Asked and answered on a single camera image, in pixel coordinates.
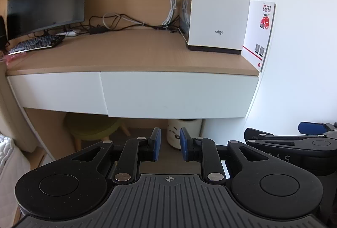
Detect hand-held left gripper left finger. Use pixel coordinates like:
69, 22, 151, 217
71, 127, 162, 185

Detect black keyboard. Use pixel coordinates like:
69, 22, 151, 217
7, 34, 66, 56

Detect black speaker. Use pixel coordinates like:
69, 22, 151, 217
0, 16, 10, 51

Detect green stool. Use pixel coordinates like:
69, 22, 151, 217
64, 113, 131, 152

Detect wide white desk drawer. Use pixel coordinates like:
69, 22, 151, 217
99, 71, 260, 119

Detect white waste bin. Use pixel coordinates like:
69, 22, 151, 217
166, 118, 203, 150

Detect narrow white desk drawer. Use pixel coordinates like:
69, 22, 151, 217
7, 71, 109, 116

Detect white box with red print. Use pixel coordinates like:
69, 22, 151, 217
242, 0, 277, 73

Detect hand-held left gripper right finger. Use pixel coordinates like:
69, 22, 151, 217
179, 127, 267, 185

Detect grey looped cable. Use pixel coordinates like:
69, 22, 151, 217
102, 12, 146, 30

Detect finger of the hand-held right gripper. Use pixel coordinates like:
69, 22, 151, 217
298, 121, 337, 137
244, 127, 314, 151

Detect white quilted mattress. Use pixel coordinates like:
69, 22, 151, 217
0, 133, 32, 228

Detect black cables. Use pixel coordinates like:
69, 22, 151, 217
53, 15, 185, 36

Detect pink plastic object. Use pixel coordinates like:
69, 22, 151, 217
0, 52, 27, 63

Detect black power adapter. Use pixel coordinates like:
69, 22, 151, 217
89, 26, 109, 35

